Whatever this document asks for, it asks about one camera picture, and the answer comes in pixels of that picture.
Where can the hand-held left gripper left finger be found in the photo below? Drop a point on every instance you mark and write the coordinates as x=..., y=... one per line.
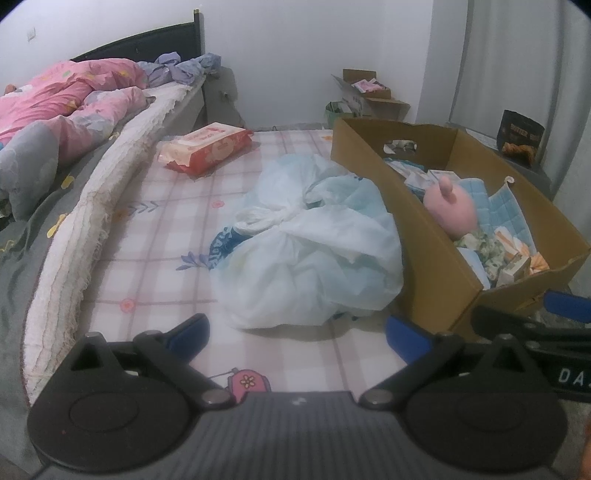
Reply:
x=189, y=332

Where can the grey bedsheet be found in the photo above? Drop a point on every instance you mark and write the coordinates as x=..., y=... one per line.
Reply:
x=27, y=258

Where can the green patterned cloth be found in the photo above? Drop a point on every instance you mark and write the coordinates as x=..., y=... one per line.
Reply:
x=485, y=251

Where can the pink floral quilt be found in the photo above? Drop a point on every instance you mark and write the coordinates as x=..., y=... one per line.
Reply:
x=69, y=106

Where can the white teal cotton swab packet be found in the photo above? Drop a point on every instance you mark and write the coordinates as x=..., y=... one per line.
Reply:
x=413, y=177

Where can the red wet wipes pack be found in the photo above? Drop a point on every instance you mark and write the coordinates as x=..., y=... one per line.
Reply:
x=207, y=145

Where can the white box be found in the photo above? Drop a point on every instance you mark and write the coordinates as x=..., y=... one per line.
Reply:
x=512, y=273

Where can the large brown cardboard box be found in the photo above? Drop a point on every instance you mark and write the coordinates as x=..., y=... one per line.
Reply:
x=415, y=258

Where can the beige fringed blanket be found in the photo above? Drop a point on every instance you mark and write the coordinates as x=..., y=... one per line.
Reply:
x=83, y=221

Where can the green bin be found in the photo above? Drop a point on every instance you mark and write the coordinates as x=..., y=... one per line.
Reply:
x=334, y=115

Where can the blue cloth with white loop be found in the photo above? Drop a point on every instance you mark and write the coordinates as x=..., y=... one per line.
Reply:
x=503, y=207

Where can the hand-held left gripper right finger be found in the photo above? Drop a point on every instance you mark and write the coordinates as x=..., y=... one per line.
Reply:
x=408, y=339

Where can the black snack bag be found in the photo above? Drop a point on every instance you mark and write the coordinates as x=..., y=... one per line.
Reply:
x=519, y=134

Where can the grey bed base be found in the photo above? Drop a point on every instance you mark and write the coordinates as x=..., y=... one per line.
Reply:
x=221, y=92

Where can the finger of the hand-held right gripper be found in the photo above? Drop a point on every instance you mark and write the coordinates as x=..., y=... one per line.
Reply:
x=508, y=323
x=570, y=307

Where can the orange striped rolled cloth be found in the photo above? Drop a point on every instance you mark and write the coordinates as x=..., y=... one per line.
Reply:
x=535, y=261

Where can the pink plush toy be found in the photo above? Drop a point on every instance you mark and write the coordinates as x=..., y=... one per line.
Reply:
x=450, y=207

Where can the black bed headboard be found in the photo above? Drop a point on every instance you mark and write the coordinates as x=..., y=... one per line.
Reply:
x=138, y=46

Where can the white plastic bag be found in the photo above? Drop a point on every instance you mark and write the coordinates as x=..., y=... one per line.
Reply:
x=300, y=258

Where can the small open cardboard box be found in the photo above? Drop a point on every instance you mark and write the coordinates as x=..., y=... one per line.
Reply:
x=383, y=108

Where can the purple crumpled cloth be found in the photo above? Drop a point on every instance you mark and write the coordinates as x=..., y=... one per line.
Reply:
x=184, y=69

